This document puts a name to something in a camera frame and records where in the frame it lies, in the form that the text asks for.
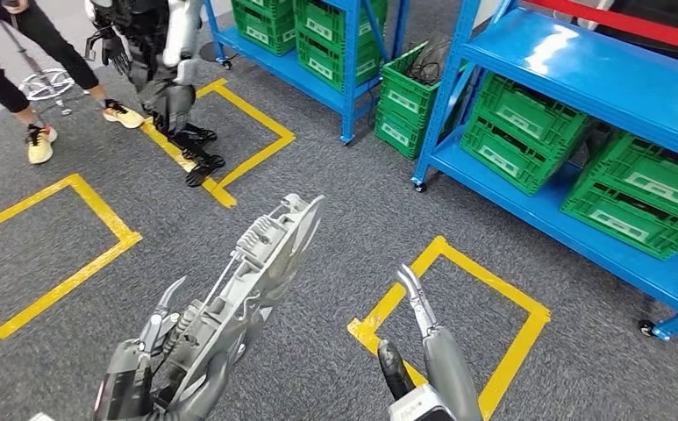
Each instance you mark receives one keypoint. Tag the blue metal shelf rack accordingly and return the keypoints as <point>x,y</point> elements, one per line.
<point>606,75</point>
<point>292,69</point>

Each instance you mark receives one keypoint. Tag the chrome wheeled stand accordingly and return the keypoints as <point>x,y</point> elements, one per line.
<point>45,87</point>

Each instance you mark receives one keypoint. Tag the red barrier belt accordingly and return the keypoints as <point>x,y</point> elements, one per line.
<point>635,26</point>

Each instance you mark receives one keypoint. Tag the silver wheel hubcap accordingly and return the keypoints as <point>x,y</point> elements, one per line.
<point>280,244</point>

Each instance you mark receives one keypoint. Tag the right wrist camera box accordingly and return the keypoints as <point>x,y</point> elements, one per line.
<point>420,407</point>

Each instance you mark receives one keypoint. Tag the black silver humanoid robot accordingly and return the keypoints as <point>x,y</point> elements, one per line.
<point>164,99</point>

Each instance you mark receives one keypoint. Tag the green plastic crate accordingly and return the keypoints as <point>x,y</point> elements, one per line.
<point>623,226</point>
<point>321,23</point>
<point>658,180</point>
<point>263,6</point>
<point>396,136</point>
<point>257,35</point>
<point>536,110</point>
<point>321,69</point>
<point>408,93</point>
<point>507,162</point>

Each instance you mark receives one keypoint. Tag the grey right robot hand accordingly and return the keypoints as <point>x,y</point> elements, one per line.
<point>452,372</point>

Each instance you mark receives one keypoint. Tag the yellow floor tape square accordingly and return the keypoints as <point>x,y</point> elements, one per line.
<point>257,119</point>
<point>518,360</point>
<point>100,209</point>

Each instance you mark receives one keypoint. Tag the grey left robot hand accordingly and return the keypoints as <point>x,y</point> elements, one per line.
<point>123,378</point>

